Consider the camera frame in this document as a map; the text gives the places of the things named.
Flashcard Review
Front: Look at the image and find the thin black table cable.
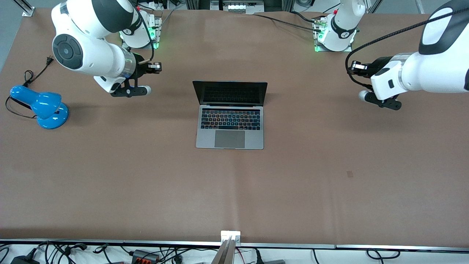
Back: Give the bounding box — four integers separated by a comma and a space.
253, 13, 320, 32

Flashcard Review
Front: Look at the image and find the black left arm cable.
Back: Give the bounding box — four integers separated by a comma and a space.
345, 7, 469, 92

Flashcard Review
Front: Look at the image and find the silver laptop with black keyboard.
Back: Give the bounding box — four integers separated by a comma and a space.
192, 81, 268, 150

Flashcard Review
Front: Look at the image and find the black lamp power cable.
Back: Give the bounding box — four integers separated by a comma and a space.
5, 55, 55, 120

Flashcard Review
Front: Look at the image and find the black box with orange connectors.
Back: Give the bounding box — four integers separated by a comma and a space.
131, 249, 160, 263

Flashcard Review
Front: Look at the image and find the black power adapter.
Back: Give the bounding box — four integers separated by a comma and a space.
10, 255, 40, 264

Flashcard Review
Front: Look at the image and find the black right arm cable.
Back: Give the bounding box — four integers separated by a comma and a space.
128, 0, 156, 63

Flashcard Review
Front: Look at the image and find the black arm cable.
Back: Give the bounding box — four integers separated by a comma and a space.
128, 0, 156, 63
345, 7, 469, 92

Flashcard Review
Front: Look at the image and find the blue desk lamp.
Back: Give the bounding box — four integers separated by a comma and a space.
10, 85, 70, 129

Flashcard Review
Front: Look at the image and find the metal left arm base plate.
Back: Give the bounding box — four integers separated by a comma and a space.
313, 16, 353, 52

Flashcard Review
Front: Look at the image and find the grey power strip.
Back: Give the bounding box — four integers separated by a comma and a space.
210, 0, 265, 14

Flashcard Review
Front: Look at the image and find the aluminium camera mount profile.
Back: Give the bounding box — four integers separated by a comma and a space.
211, 230, 242, 264

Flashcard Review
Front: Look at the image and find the metal table edge rail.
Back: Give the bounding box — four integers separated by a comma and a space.
0, 239, 469, 253

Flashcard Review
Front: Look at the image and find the black looped floor cable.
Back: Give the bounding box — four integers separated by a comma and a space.
366, 249, 402, 261

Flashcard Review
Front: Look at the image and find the grey table cable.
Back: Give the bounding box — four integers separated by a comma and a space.
160, 9, 176, 28

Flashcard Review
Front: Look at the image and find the thick black table cable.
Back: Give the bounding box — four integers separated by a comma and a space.
291, 11, 323, 24

